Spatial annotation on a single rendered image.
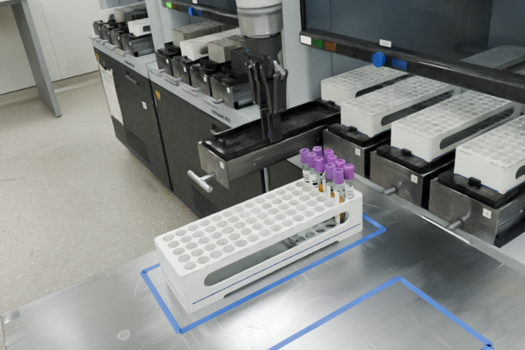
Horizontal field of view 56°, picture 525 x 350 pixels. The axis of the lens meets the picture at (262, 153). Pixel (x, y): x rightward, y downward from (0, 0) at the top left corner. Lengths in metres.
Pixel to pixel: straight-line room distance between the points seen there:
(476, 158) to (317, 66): 0.54
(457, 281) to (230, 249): 0.30
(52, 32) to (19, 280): 2.65
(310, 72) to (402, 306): 0.76
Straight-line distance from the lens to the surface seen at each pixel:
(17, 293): 2.24
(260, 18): 0.98
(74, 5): 4.54
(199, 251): 0.67
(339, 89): 1.22
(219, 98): 1.55
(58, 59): 4.56
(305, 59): 1.28
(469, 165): 0.93
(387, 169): 1.01
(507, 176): 0.90
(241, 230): 0.69
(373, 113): 1.06
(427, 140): 0.97
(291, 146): 1.12
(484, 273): 0.73
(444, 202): 0.94
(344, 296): 0.67
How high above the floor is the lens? 1.28
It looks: 27 degrees down
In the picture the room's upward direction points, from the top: 6 degrees counter-clockwise
